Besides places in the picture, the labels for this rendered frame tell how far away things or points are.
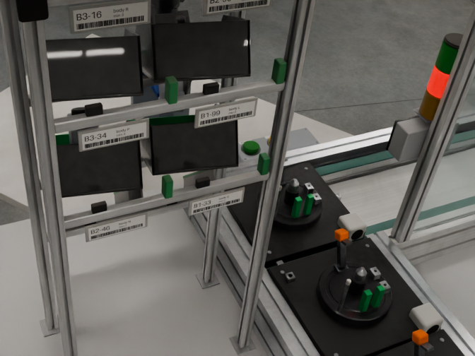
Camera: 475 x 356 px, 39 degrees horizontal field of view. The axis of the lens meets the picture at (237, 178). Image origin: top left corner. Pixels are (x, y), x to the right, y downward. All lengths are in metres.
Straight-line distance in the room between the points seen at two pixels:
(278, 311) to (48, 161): 0.60
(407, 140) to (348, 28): 3.01
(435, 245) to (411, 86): 2.35
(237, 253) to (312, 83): 2.38
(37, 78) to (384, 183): 1.07
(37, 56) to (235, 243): 0.73
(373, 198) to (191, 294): 0.50
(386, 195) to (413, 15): 3.05
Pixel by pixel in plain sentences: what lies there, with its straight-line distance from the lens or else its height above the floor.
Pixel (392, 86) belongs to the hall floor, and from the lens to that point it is 3.77.
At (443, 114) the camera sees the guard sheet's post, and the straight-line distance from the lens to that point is 1.24.
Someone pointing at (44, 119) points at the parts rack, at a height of 1.48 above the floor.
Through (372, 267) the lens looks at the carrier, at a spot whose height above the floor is 0.97.
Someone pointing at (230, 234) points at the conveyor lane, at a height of 0.96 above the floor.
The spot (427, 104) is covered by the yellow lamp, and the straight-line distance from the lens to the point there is 1.25.
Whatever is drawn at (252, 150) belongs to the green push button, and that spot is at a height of 0.97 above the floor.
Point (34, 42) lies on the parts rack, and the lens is 0.73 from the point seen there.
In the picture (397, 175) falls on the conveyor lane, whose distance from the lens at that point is 1.67.
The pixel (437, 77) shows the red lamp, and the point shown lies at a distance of 1.22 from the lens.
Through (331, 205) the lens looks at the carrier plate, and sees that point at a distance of 1.46.
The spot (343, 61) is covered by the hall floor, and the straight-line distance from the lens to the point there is 3.89.
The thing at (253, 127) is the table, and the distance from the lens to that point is 1.82.
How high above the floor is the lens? 1.95
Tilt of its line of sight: 41 degrees down
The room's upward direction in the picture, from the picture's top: 8 degrees clockwise
